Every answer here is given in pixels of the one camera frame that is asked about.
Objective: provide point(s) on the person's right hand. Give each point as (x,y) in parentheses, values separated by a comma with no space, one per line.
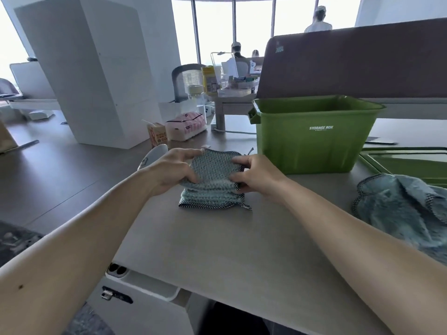
(265,177)

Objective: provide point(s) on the person's left hand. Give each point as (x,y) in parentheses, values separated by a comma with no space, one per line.
(171,170)

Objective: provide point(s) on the green plastic storage box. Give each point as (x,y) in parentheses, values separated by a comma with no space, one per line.
(314,150)

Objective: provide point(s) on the person's right forearm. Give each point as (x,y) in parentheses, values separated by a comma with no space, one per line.
(366,254)

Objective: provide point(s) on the person's left forearm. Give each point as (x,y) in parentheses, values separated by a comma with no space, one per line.
(70,247)

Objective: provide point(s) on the clear plastic organizer box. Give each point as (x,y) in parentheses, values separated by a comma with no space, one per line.
(237,90)

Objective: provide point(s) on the large white box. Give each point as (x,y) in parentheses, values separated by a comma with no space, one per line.
(87,73)

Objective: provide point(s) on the person's black trousers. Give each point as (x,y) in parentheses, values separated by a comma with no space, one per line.
(230,320)

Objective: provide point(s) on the white handheld controller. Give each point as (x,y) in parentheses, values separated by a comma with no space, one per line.
(153,155)

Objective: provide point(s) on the orange drink carton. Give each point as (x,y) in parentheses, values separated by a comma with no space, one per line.
(159,136)

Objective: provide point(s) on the pink tissue pack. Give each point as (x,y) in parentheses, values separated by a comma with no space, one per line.
(185,127)

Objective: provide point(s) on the white power cube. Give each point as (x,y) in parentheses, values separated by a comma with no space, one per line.
(209,110)

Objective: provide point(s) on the glass jar white lid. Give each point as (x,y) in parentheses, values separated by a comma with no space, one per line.
(195,101)

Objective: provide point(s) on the grey desk riser shelf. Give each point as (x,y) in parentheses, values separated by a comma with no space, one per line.
(237,108)

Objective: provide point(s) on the grey office chair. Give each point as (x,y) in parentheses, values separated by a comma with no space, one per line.
(176,80)

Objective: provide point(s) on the yellow wipes canister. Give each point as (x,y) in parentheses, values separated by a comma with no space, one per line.
(209,80)

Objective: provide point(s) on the black phone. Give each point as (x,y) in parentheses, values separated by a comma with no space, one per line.
(380,142)

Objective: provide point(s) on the green flat plastic lid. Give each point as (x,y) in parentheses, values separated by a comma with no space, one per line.
(401,163)

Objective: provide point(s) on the brown desk divider panel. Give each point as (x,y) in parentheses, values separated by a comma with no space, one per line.
(349,66)

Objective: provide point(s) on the large glass window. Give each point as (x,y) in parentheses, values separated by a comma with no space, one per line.
(216,27)

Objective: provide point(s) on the dark bag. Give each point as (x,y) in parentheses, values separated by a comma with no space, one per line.
(17,240)

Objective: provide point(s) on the brown paper bag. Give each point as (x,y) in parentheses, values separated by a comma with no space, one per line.
(5,139)

